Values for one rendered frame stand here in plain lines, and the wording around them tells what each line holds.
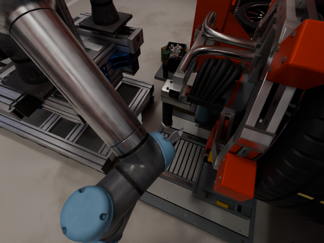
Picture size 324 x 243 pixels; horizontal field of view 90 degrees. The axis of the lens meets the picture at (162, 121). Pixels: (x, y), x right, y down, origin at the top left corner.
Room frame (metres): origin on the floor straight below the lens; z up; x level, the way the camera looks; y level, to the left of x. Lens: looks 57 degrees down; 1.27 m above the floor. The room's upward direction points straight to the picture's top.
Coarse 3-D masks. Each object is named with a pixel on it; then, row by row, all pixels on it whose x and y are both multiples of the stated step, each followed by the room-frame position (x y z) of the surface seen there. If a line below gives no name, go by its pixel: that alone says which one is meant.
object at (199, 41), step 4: (212, 24) 0.61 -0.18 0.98; (200, 32) 0.56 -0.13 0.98; (200, 36) 0.53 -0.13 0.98; (204, 36) 0.53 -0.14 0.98; (196, 40) 0.51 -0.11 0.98; (200, 40) 0.51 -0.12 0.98; (204, 40) 0.51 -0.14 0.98; (196, 44) 0.49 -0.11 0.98; (200, 44) 0.49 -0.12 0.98; (204, 44) 0.52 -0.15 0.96; (196, 60) 0.42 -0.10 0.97; (192, 64) 0.39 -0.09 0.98; (192, 68) 0.39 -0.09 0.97; (188, 72) 0.35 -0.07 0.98; (188, 76) 0.35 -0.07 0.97; (172, 84) 0.31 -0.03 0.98; (176, 84) 0.31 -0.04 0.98; (184, 84) 0.32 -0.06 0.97; (172, 88) 0.29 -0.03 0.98; (176, 88) 0.29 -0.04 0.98; (180, 88) 0.29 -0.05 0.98; (172, 92) 0.29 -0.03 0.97; (176, 92) 0.28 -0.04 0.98; (180, 92) 0.29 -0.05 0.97; (172, 96) 0.29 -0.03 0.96; (176, 96) 0.28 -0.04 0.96
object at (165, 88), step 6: (168, 84) 0.34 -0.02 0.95; (186, 84) 0.34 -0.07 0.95; (162, 90) 0.32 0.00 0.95; (168, 90) 0.32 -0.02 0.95; (186, 90) 0.32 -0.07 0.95; (162, 96) 0.32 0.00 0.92; (168, 96) 0.31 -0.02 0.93; (180, 96) 0.30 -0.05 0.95; (186, 96) 0.29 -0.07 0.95; (168, 102) 0.31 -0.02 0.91; (174, 102) 0.30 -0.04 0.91; (180, 102) 0.30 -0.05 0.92; (186, 102) 0.29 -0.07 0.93; (186, 108) 0.29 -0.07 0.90
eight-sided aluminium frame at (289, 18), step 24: (288, 0) 0.43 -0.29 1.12; (312, 0) 0.43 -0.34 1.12; (264, 24) 0.58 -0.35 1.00; (288, 24) 0.32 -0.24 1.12; (264, 72) 0.27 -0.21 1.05; (264, 96) 0.22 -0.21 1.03; (288, 96) 0.21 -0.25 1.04; (264, 120) 0.20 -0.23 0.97; (216, 144) 0.29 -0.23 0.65; (240, 144) 0.16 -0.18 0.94; (264, 144) 0.15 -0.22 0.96; (216, 168) 0.16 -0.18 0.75
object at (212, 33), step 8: (208, 16) 0.60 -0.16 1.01; (272, 16) 0.45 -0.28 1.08; (208, 24) 0.55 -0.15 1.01; (272, 24) 0.43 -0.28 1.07; (208, 32) 0.51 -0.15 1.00; (216, 32) 0.50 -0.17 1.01; (264, 32) 0.45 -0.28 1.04; (216, 40) 0.49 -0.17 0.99; (224, 40) 0.47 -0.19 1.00; (232, 40) 0.46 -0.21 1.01; (240, 40) 0.46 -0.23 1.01; (248, 40) 0.45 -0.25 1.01; (256, 40) 0.46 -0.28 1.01; (248, 48) 0.44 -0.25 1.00
